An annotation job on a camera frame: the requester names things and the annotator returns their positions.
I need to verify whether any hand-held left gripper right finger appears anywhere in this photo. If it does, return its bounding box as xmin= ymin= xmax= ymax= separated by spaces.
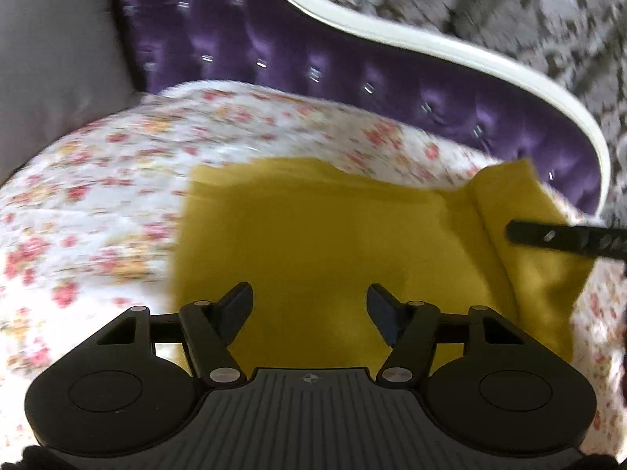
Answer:
xmin=366 ymin=283 xmax=525 ymax=385

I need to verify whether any grey damask curtain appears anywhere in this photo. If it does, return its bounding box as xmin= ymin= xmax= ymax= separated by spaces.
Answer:
xmin=281 ymin=0 xmax=627 ymax=231

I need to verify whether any grey pillow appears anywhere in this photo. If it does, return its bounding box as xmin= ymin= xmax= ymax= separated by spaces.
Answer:
xmin=0 ymin=0 xmax=145 ymax=184

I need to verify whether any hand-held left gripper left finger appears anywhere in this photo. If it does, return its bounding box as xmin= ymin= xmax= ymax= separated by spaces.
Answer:
xmin=95 ymin=281 xmax=254 ymax=385

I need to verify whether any mustard yellow shirt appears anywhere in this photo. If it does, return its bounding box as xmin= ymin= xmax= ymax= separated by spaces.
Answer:
xmin=169 ymin=157 xmax=596 ymax=375

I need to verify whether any floral printed blanket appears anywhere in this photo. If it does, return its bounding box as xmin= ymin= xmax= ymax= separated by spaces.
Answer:
xmin=0 ymin=81 xmax=627 ymax=456

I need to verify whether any purple tufted sofa back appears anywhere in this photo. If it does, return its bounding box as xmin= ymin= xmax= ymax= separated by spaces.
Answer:
xmin=105 ymin=0 xmax=612 ymax=221

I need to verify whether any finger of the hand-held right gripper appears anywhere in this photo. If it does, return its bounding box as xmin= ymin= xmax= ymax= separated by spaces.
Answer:
xmin=506 ymin=220 xmax=627 ymax=261

